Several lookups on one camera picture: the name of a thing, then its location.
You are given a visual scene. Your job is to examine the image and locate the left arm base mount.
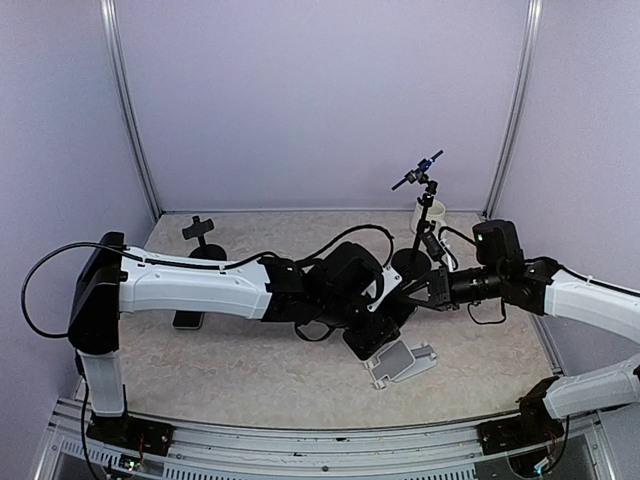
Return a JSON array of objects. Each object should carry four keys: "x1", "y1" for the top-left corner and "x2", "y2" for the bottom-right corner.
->
[{"x1": 87, "y1": 414, "x2": 174, "y2": 457}]

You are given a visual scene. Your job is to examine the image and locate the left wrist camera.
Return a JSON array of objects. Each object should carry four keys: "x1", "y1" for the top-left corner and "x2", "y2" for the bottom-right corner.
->
[{"x1": 362, "y1": 265, "x2": 402, "y2": 312}]

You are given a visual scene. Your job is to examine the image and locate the black round-base phone stand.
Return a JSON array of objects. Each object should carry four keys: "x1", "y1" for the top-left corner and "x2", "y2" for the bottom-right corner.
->
[{"x1": 182, "y1": 215, "x2": 227, "y2": 261}]

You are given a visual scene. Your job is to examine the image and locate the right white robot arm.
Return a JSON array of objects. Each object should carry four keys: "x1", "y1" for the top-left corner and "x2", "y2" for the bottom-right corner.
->
[{"x1": 399, "y1": 220, "x2": 639, "y2": 444}]

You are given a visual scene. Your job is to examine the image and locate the black phone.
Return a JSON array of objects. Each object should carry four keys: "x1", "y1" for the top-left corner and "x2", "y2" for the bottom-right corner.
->
[
  {"x1": 172, "y1": 311, "x2": 204, "y2": 330},
  {"x1": 393, "y1": 301, "x2": 418, "y2": 329}
]

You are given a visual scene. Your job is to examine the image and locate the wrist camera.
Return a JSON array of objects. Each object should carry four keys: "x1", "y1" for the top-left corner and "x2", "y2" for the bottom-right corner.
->
[
  {"x1": 362, "y1": 265, "x2": 402, "y2": 312},
  {"x1": 421, "y1": 232, "x2": 459, "y2": 271}
]

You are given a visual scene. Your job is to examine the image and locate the right aluminium frame post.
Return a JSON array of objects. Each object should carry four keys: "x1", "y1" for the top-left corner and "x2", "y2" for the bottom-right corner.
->
[{"x1": 482, "y1": 0, "x2": 543, "y2": 219}]

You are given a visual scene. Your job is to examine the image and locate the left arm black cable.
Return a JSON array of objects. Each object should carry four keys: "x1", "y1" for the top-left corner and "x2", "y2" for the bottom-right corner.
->
[{"x1": 20, "y1": 223, "x2": 396, "y2": 341}]

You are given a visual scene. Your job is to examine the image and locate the aluminium frame post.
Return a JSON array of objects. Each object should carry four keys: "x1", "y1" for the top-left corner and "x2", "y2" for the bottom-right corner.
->
[
  {"x1": 99, "y1": 0, "x2": 163, "y2": 222},
  {"x1": 482, "y1": 0, "x2": 543, "y2": 219}
]

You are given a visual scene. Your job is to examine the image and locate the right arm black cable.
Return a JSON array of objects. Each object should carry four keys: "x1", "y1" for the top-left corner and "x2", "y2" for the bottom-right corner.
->
[{"x1": 439, "y1": 225, "x2": 640, "y2": 326}]

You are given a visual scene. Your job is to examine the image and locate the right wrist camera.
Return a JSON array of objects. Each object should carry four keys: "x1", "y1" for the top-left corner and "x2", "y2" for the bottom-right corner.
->
[{"x1": 421, "y1": 232, "x2": 459, "y2": 271}]

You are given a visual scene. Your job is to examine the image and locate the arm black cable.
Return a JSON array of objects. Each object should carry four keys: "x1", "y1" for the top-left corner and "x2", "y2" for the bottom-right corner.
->
[
  {"x1": 20, "y1": 223, "x2": 396, "y2": 341},
  {"x1": 439, "y1": 225, "x2": 640, "y2": 326}
]

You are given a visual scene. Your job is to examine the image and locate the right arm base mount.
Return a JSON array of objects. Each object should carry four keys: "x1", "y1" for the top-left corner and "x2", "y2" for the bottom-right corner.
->
[{"x1": 476, "y1": 415, "x2": 564, "y2": 455}]

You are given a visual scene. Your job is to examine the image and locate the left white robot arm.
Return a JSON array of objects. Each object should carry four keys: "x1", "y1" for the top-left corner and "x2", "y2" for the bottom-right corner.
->
[{"x1": 68, "y1": 232, "x2": 402, "y2": 445}]

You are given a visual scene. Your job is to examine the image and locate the black tripod clamp stand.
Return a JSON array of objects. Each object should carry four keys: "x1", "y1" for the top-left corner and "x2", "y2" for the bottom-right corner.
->
[{"x1": 391, "y1": 150, "x2": 444, "y2": 280}]

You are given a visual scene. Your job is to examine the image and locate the white mug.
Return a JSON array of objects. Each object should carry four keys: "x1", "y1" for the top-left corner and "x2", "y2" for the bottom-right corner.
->
[{"x1": 410, "y1": 200, "x2": 446, "y2": 235}]

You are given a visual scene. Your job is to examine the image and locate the left aluminium frame post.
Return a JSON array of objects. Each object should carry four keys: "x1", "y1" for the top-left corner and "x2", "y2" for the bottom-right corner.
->
[{"x1": 99, "y1": 0, "x2": 163, "y2": 222}]

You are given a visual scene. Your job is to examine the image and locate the white wedge phone stand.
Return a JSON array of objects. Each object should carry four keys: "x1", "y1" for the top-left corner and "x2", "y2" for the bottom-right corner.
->
[{"x1": 364, "y1": 339, "x2": 438, "y2": 390}]

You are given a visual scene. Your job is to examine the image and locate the front aluminium rail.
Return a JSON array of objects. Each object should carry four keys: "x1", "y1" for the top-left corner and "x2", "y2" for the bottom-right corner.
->
[{"x1": 30, "y1": 399, "x2": 618, "y2": 479}]

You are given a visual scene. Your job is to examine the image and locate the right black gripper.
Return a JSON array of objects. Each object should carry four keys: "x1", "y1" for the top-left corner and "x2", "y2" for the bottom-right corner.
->
[{"x1": 401, "y1": 263, "x2": 506, "y2": 311}]

